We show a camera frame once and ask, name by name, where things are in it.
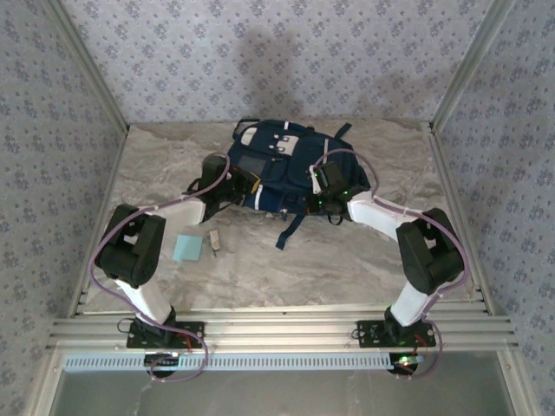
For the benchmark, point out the navy blue backpack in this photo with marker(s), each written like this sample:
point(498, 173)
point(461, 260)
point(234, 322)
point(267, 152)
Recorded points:
point(299, 173)

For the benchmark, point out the small beige eraser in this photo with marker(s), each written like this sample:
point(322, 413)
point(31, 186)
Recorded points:
point(215, 240)

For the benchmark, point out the light blue notepad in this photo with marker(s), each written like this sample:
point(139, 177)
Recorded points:
point(187, 248)

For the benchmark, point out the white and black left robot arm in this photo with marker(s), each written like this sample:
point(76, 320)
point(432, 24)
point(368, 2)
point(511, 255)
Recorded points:
point(147, 303)

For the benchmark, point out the black controller board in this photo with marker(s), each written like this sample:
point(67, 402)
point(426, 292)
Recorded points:
point(162, 362)
point(405, 364)

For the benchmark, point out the aluminium side rail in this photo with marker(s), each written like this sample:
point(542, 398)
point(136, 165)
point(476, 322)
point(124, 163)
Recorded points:
point(102, 195)
point(451, 195)

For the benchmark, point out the aluminium front rail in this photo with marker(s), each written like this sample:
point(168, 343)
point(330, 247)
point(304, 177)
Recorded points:
point(282, 329)

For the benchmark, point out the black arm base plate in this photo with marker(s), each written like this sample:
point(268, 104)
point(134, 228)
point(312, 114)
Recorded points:
point(368, 336)
point(193, 333)

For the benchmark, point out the aluminium corner post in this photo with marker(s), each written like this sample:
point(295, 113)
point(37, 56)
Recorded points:
point(91, 69)
point(470, 69)

